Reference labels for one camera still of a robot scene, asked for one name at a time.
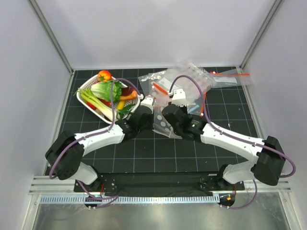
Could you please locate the clear dotted zip bag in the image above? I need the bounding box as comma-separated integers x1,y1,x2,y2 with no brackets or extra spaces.
153,95,182,139

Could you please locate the white perforated plastic basket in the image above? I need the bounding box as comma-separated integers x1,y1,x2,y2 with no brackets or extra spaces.
75,70,143,124

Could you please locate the green lettuce head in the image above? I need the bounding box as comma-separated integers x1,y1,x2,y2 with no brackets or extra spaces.
91,80,122,102

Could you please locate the green onion stalk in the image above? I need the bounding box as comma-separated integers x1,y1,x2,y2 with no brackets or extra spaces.
75,88,113,120

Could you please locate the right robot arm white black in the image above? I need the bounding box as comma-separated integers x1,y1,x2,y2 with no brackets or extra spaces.
162,104,285,190

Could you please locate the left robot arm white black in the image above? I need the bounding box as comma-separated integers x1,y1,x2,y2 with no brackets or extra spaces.
45,105,154,192

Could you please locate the pile of zip bags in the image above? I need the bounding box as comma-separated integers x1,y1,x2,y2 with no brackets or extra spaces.
138,61,214,117

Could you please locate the flat zip bag red zipper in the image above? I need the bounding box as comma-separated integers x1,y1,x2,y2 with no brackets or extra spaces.
210,69,252,88

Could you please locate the yellow pepper piece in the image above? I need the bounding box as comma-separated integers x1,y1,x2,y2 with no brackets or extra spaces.
117,101,125,110

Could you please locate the dark red sausage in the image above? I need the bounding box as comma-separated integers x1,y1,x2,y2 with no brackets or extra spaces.
121,86,135,96

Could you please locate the red chili pepper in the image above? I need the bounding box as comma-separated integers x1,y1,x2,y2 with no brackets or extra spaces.
87,102,96,111

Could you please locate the orange red tomato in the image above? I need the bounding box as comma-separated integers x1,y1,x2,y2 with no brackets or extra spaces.
97,70,112,82

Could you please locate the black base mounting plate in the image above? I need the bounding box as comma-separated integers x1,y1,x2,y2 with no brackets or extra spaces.
74,171,245,198

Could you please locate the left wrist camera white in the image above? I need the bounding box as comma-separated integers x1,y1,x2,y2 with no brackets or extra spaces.
140,95,155,112

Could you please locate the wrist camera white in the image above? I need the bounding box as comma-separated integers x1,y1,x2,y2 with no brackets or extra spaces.
140,95,155,112
168,89,188,107

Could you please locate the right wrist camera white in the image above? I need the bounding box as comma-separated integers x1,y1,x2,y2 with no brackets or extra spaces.
168,89,188,107

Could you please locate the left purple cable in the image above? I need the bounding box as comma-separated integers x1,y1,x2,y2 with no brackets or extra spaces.
49,78,142,209

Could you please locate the purple cable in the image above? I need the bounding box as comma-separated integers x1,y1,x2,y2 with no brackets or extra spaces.
167,75,297,210
49,78,142,209

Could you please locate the slotted cable duct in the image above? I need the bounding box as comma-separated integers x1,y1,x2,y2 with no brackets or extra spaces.
39,194,220,205

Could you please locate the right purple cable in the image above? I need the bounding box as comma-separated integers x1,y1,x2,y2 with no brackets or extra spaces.
167,75,297,210

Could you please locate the right aluminium frame post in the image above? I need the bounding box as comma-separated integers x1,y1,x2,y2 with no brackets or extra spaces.
240,0,284,69

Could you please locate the aluminium frame post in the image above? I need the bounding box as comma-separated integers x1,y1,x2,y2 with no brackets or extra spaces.
240,0,284,69
27,0,73,74

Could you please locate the left aluminium frame post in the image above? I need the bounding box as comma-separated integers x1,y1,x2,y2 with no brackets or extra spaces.
27,0,73,74

